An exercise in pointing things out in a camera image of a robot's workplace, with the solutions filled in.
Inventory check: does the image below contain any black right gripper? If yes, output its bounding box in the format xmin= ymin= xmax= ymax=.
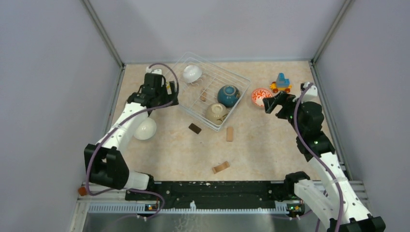
xmin=263 ymin=91 xmax=309 ymax=135

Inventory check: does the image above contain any white orange pattern bowl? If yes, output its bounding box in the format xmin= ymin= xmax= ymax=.
xmin=251 ymin=88 xmax=273 ymax=107

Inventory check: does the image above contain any large white bowl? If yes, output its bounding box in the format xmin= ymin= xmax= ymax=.
xmin=133 ymin=117 xmax=157 ymax=141

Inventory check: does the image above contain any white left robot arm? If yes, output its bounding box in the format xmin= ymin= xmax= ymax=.
xmin=84 ymin=73 xmax=179 ymax=200

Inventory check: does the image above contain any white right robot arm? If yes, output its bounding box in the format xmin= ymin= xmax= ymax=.
xmin=263 ymin=91 xmax=386 ymax=232

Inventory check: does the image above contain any small wooden block under rack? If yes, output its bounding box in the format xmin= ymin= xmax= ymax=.
xmin=200 ymin=89 xmax=207 ymax=102

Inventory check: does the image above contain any colourful toy block car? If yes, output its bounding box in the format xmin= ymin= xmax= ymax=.
xmin=270 ymin=72 xmax=292 ymax=93

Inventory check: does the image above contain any small white bowl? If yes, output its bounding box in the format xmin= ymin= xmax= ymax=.
xmin=182 ymin=65 xmax=203 ymax=83

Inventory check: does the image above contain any dark brown block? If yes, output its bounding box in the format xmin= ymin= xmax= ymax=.
xmin=188 ymin=123 xmax=202 ymax=134

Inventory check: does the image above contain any beige flower pattern bowl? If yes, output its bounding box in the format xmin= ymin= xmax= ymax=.
xmin=205 ymin=103 xmax=229 ymax=126

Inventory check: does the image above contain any dark teal bowl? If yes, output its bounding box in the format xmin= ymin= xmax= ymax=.
xmin=217 ymin=85 xmax=241 ymax=108

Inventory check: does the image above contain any light wooden block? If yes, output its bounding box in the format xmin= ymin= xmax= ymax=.
xmin=226 ymin=126 xmax=234 ymax=142

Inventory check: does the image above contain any arched wooden block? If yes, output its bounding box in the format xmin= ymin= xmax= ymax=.
xmin=212 ymin=161 xmax=230 ymax=174

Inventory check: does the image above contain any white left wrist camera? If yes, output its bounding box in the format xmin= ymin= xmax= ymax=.
xmin=146 ymin=67 xmax=162 ymax=75

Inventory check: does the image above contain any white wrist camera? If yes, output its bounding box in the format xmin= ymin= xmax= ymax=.
xmin=146 ymin=67 xmax=162 ymax=75
xmin=300 ymin=82 xmax=318 ymax=103

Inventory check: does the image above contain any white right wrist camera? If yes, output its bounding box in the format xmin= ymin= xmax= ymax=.
xmin=300 ymin=82 xmax=318 ymax=103

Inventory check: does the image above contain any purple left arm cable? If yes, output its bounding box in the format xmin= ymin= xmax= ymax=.
xmin=84 ymin=63 xmax=180 ymax=221

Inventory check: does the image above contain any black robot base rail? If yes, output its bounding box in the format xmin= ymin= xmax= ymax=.
xmin=125 ymin=181 xmax=302 ymax=210

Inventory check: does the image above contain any orange block on frame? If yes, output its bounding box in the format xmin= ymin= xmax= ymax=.
xmin=78 ymin=187 xmax=88 ymax=196

